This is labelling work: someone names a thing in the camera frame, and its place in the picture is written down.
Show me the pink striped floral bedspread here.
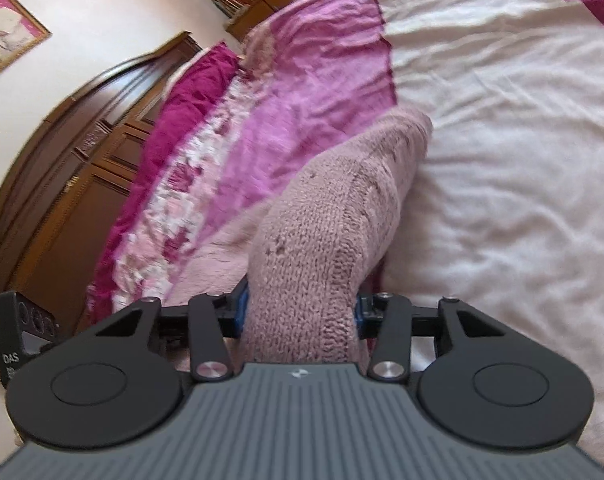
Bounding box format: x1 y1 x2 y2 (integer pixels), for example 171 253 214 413
86 0 604 471

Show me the wooden headboard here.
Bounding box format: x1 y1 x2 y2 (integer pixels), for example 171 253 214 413
0 31 205 378

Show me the magenta pillow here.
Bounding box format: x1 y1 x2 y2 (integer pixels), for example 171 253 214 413
86 42 240 306

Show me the pink knit cardigan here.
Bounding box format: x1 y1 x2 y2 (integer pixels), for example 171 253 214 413
174 107 435 373

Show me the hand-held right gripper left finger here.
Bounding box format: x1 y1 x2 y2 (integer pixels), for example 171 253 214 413
76 277 250 382

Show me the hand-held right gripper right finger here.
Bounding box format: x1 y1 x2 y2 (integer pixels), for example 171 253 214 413
354 292 525 382

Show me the framed wall picture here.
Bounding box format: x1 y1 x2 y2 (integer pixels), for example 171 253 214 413
0 0 52 88

